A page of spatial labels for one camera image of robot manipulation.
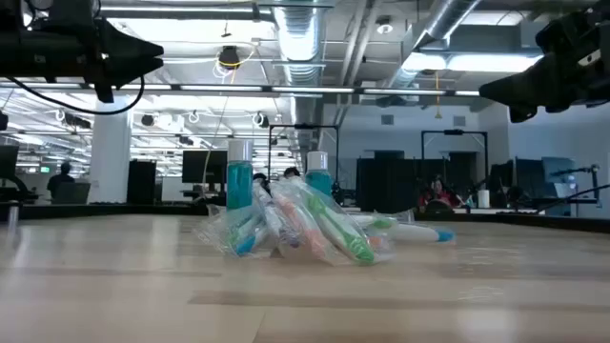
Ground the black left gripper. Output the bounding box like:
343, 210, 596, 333
31, 18, 165, 104

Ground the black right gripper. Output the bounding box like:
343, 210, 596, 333
478, 44, 610, 124

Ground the teal mouthwash bottle white cap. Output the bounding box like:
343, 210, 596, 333
226, 138, 254, 212
304, 151, 334, 197

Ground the white blue-tipped toothbrush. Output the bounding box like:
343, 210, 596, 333
390, 222, 457, 244

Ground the green toothbrush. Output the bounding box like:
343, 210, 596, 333
290, 176, 382, 267
197, 204, 268, 256

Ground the black computer monitor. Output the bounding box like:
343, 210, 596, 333
0, 144, 20, 181
181, 150, 229, 185
489, 159, 544, 201

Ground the grey blue monitor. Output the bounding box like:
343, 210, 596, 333
541, 155, 578, 199

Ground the white round column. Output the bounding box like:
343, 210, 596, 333
88, 94, 133, 205

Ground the black boom stand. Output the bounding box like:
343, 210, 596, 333
547, 163, 602, 207

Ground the black cabinet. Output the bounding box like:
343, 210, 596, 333
126, 159, 157, 205

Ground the long ceiling light bar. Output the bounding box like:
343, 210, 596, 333
0, 81, 481, 98

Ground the orange wrapped toothbrush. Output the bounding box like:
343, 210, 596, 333
369, 233, 397, 253
271, 183, 335, 263

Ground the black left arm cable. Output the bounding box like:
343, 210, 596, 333
6, 73, 147, 117

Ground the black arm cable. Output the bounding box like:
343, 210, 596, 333
536, 183, 610, 215
6, 73, 147, 117

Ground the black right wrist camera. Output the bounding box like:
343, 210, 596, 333
536, 9, 610, 54

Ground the black gantry frame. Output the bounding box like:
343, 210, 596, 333
420, 128, 490, 192
267, 123, 340, 201

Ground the yellow hanging cord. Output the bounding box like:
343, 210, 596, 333
433, 71, 443, 120

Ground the black ceiling camera yellow cable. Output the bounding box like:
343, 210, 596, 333
217, 45, 242, 71

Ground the smooth silver ventilation duct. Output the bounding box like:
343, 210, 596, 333
388, 0, 482, 90

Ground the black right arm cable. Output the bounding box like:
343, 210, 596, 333
536, 183, 610, 215

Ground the black aluminium table frame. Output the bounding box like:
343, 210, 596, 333
0, 199, 610, 234

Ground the black partition wall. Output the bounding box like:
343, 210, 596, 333
356, 151, 478, 213

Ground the ribbed silver ventilation duct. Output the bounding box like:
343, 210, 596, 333
272, 0, 326, 153

